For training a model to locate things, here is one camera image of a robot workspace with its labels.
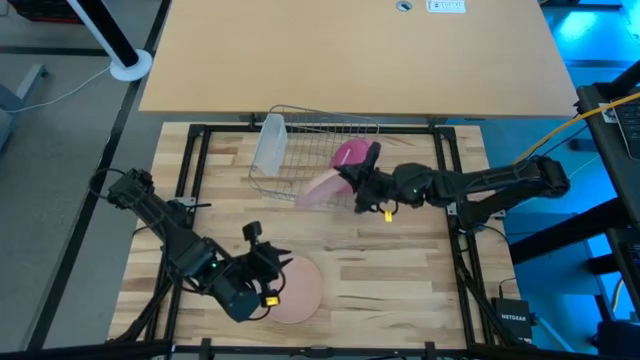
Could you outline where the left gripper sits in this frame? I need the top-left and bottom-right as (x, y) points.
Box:
(234, 242), (294, 296)

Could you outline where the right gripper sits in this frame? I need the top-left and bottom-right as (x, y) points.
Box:
(333, 142), (401, 215)

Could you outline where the magenta plate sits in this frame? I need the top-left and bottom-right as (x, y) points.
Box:
(329, 138), (375, 170)

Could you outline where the pale pink plate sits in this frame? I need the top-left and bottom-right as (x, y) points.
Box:
(262, 255), (325, 325)

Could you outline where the salmon pink plate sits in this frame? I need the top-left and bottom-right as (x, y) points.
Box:
(293, 167), (357, 210)

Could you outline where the translucent cutlery holder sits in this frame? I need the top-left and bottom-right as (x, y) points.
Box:
(251, 113), (289, 177)

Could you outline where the tan wooden desk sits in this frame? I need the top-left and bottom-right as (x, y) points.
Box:
(138, 0), (580, 119)

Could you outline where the white power outlet strip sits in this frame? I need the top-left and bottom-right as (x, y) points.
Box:
(425, 0), (468, 15)

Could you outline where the black metal strut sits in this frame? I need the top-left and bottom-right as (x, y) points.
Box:
(508, 197), (621, 265)

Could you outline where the black equipment cart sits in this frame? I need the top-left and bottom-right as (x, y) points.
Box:
(576, 59), (640, 321)

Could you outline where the white black tower fan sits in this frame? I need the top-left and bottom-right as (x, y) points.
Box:
(66, 0), (154, 83)

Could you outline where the black laptop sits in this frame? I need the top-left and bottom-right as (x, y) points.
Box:
(612, 94), (640, 161)

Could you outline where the grey furniture piece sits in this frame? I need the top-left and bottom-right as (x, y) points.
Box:
(0, 63), (50, 154)

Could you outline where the dark red crate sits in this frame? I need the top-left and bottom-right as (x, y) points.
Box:
(7, 0), (84, 25)

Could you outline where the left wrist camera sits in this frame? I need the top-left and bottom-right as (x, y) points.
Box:
(241, 220), (264, 246)

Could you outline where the wire dish rack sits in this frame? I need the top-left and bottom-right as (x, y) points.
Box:
(248, 103), (380, 202)

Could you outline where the black table frame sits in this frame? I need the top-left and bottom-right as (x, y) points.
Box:
(144, 123), (501, 360)

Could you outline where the black Netgear switch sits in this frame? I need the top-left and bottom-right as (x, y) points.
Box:
(491, 296), (534, 345)

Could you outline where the yellow cable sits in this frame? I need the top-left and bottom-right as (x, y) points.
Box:
(514, 91), (640, 164)

